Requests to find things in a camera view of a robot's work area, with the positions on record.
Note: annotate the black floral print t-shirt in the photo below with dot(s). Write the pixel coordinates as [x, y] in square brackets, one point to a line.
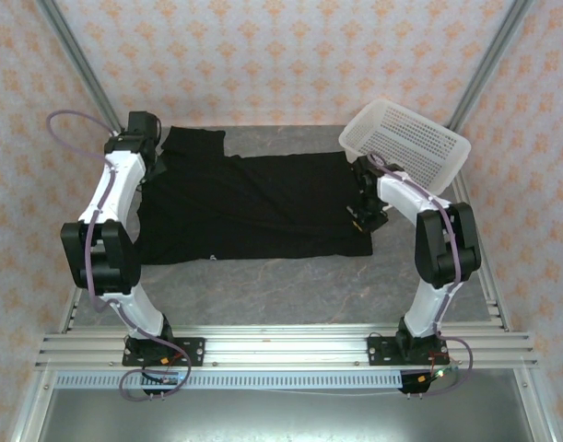
[262, 207]

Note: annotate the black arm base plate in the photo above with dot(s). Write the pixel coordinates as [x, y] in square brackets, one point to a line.
[380, 350]
[191, 350]

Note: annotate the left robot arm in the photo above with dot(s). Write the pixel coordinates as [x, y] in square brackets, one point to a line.
[120, 184]

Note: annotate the small circuit board with LED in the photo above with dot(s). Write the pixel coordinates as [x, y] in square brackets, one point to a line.
[168, 380]
[440, 372]

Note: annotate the aluminium mounting rail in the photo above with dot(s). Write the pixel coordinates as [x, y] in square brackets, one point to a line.
[285, 345]

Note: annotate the aluminium frame leg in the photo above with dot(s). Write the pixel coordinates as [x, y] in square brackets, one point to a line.
[535, 405]
[32, 405]

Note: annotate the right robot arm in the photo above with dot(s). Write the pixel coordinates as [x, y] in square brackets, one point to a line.
[447, 248]

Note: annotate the white plastic basket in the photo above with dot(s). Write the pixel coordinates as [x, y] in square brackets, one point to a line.
[410, 138]

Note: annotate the aluminium frame post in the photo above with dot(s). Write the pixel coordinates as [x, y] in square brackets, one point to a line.
[490, 60]
[79, 60]

